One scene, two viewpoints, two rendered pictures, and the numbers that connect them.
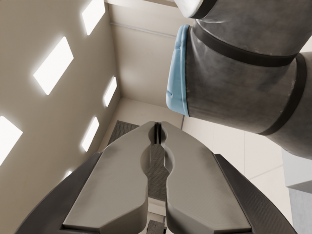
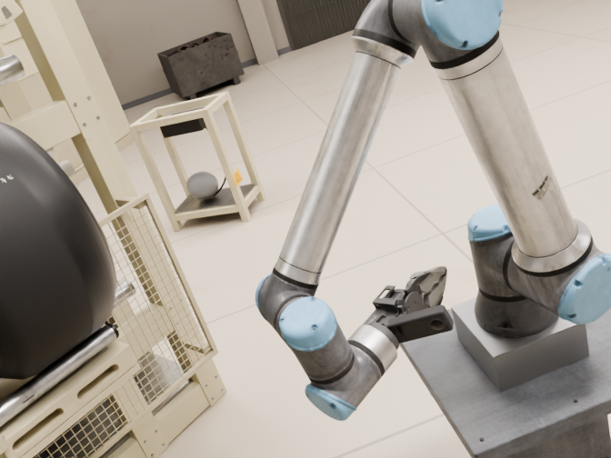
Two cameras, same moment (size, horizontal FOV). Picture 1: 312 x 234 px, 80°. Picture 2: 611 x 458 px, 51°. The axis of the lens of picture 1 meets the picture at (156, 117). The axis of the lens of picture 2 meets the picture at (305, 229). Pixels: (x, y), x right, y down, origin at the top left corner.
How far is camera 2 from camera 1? 121 cm
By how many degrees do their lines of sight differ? 38
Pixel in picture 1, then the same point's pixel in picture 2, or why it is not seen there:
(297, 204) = not seen: hidden behind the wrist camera
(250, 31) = (514, 274)
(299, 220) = not seen: hidden behind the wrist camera
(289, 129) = (485, 300)
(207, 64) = (498, 252)
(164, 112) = not seen: outside the picture
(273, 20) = (519, 284)
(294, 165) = (468, 308)
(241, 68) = (500, 272)
